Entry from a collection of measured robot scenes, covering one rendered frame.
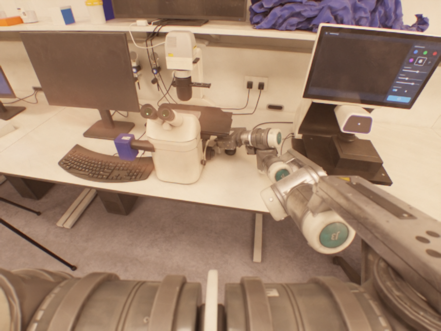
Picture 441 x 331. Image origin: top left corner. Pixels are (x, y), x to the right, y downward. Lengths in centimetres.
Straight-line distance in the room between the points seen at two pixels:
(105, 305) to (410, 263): 29
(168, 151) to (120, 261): 103
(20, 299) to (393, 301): 35
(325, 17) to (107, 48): 97
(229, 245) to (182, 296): 141
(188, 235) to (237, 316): 147
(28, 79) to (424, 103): 283
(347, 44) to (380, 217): 73
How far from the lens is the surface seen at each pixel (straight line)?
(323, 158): 104
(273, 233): 174
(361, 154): 104
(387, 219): 31
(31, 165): 138
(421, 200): 126
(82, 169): 118
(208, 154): 101
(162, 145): 85
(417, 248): 28
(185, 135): 81
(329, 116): 117
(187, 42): 90
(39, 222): 222
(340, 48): 95
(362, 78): 102
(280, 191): 59
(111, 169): 111
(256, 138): 91
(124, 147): 91
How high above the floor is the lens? 144
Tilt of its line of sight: 41 degrees down
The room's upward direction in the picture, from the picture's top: 1 degrees clockwise
